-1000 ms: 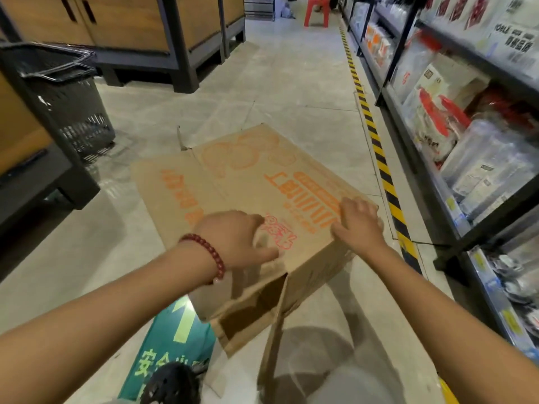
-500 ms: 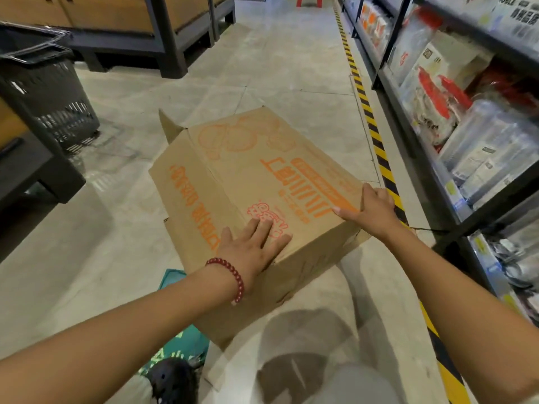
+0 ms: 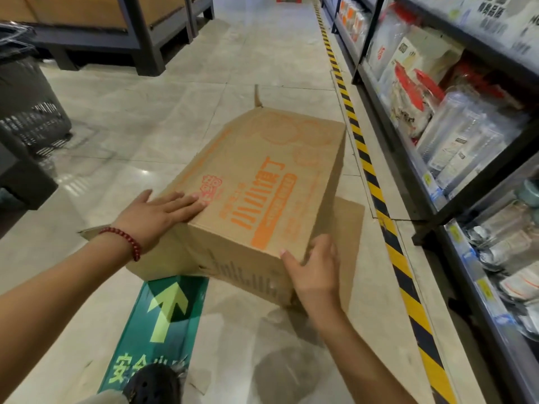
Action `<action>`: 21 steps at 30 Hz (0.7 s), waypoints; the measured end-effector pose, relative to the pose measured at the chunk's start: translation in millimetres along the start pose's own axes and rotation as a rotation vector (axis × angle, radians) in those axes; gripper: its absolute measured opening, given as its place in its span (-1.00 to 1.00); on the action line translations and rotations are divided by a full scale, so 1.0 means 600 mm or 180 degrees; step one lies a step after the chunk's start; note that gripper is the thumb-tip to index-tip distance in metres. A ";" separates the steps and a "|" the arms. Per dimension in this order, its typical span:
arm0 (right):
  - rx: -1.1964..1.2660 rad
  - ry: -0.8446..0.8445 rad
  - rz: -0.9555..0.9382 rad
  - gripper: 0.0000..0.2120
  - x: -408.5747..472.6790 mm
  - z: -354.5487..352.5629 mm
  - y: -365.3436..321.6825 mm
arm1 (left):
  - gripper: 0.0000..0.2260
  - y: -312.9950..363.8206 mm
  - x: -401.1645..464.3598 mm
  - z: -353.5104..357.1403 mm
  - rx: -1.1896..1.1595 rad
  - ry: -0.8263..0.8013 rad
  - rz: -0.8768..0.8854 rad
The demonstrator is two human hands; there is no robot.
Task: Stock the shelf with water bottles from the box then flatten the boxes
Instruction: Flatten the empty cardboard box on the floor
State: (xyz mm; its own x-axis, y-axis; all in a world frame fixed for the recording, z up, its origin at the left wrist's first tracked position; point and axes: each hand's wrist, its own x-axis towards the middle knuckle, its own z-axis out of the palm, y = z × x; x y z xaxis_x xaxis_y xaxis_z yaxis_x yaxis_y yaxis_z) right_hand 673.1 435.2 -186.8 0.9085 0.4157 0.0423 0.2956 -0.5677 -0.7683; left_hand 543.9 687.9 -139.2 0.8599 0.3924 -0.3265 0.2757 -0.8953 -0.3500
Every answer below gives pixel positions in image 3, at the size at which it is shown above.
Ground person's right hand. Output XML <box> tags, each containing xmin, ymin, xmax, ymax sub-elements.
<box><xmin>280</xmin><ymin>234</ymin><xmax>342</xmax><ymax>316</ymax></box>

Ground person's left hand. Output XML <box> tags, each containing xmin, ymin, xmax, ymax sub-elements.
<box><xmin>111</xmin><ymin>189</ymin><xmax>208</xmax><ymax>253</ymax></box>

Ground brown cardboard box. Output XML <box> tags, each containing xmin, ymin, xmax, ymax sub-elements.
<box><xmin>77</xmin><ymin>84</ymin><xmax>366</xmax><ymax>314</ymax></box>

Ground black metal store shelving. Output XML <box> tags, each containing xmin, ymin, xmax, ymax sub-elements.
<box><xmin>318</xmin><ymin>0</ymin><xmax>539</xmax><ymax>404</ymax></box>

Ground person's right forearm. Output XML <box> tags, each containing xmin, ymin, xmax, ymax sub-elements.
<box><xmin>307</xmin><ymin>305</ymin><xmax>418</xmax><ymax>404</ymax></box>

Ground person's left forearm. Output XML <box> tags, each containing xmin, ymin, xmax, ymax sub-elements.
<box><xmin>0</xmin><ymin>233</ymin><xmax>135</xmax><ymax>390</ymax></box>

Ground person's black left shoe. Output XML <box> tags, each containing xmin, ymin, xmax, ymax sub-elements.
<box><xmin>122</xmin><ymin>364</ymin><xmax>182</xmax><ymax>404</ymax></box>

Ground person's light grey trousers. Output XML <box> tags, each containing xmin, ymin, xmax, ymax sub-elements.
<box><xmin>77</xmin><ymin>389</ymin><xmax>127</xmax><ymax>404</ymax></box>

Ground dark plastic shopping basket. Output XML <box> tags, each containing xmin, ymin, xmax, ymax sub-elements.
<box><xmin>0</xmin><ymin>21</ymin><xmax>73</xmax><ymax>158</ymax></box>

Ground pile of clear bagged goods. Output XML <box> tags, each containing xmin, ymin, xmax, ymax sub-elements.
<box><xmin>417</xmin><ymin>90</ymin><xmax>529</xmax><ymax>200</ymax></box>

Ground red white bagged item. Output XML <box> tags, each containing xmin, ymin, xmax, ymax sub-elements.
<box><xmin>389</xmin><ymin>62</ymin><xmax>445</xmax><ymax>139</ymax></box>

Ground red bead bracelet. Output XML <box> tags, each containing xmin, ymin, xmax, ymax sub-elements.
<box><xmin>99</xmin><ymin>227</ymin><xmax>143</xmax><ymax>262</ymax></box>

